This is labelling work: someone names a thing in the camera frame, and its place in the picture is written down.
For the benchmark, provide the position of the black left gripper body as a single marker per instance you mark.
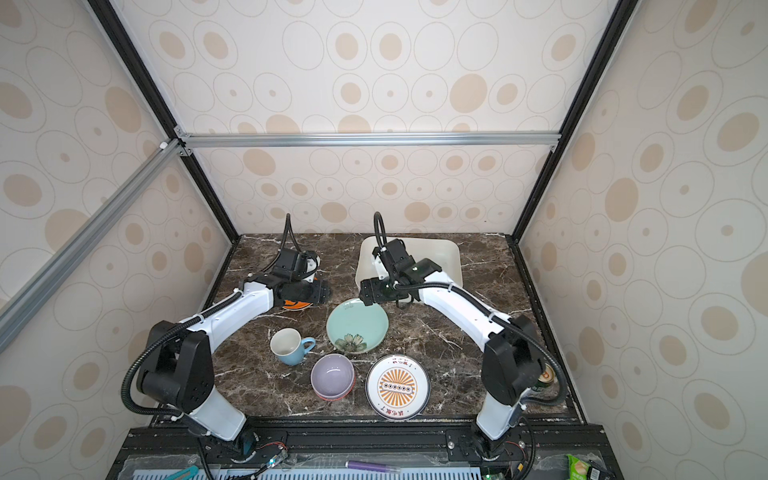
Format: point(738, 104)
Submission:
point(311, 292)

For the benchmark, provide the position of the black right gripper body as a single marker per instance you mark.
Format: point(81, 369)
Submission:
point(380, 290)

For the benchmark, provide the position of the light green floral plate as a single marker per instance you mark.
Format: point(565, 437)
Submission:
point(354, 328)

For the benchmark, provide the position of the orange sunburst patterned plate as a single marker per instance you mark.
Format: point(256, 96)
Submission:
point(397, 387)

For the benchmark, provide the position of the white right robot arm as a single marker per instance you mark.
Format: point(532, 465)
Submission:
point(517, 370)

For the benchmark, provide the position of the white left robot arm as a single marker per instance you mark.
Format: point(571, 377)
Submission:
point(174, 374)

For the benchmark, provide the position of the white plastic bin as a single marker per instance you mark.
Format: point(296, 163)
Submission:
point(445, 253)

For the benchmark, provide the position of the blue mug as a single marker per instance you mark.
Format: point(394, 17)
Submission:
point(290, 347)

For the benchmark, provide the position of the purple bowl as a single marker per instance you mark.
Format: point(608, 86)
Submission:
point(333, 377)

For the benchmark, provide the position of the purple pen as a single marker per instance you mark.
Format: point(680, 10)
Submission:
point(372, 467)

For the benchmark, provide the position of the green can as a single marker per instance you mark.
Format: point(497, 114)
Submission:
point(545, 380)

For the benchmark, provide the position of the green snack packet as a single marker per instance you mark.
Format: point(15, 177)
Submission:
point(582, 470)

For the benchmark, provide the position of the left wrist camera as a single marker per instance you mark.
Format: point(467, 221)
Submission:
point(294, 266)

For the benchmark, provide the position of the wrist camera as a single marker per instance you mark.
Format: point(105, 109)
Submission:
point(392, 259)
point(294, 266)

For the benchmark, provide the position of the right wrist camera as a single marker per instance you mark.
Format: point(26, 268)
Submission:
point(392, 259)

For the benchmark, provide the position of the silver horizontal rail back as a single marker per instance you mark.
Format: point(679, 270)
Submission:
point(356, 140)

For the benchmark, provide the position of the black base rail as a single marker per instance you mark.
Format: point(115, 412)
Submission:
point(319, 450)

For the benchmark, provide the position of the black vertical frame post left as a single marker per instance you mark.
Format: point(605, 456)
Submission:
point(107, 17)

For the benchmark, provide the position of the black vertical frame post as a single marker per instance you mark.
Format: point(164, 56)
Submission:
point(107, 17)
point(616, 26)

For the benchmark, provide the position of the silver diagonal rail left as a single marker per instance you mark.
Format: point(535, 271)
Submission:
point(22, 308)

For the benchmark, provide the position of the black vertical frame post right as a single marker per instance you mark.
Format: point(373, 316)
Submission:
point(616, 26)

